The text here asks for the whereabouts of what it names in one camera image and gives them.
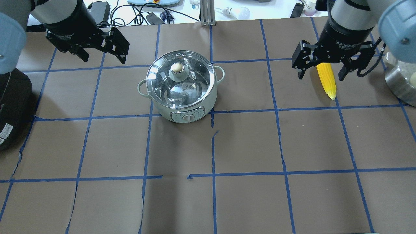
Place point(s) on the white light bulb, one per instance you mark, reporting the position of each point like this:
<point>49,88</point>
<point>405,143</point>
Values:
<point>239,13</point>

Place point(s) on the light blue device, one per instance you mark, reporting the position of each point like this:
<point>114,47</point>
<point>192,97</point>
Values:
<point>165,3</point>

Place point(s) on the black power adapter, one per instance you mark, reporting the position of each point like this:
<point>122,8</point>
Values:
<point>100,11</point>

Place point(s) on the white cup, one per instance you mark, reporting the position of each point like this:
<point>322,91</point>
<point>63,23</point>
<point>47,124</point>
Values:
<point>310,7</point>

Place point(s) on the stainless steel pot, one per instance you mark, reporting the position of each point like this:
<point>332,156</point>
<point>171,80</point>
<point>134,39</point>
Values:
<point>400,79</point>

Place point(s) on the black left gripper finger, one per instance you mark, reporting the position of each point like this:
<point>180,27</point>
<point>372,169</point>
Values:
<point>116,44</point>
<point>79,50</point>

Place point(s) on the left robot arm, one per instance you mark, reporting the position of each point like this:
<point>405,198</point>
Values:
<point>13,24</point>

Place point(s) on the aluminium profile post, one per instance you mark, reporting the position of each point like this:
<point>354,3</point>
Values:
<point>207,13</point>

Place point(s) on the glass pot lid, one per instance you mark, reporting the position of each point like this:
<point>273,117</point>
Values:
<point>180,79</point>

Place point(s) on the small black box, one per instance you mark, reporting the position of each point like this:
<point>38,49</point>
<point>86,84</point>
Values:
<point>153,19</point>

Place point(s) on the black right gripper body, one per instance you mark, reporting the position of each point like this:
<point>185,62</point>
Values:
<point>342,36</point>

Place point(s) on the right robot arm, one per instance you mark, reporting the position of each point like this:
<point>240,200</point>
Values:
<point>392,21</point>

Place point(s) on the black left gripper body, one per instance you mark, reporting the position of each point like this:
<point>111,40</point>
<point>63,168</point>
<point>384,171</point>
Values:
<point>72,25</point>

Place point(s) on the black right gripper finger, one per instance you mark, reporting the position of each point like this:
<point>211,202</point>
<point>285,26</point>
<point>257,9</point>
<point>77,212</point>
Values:
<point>303,58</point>
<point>367,51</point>

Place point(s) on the pale green electric pot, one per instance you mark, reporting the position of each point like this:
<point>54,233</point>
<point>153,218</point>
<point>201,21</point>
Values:
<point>191,114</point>

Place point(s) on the yellow corn cob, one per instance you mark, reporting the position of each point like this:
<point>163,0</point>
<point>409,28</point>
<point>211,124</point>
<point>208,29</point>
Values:
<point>326,75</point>

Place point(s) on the black phone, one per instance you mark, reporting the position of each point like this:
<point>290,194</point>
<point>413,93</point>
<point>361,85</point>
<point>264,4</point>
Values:
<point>297,10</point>

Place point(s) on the black rice cooker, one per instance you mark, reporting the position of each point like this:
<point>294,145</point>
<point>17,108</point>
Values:
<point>15,90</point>

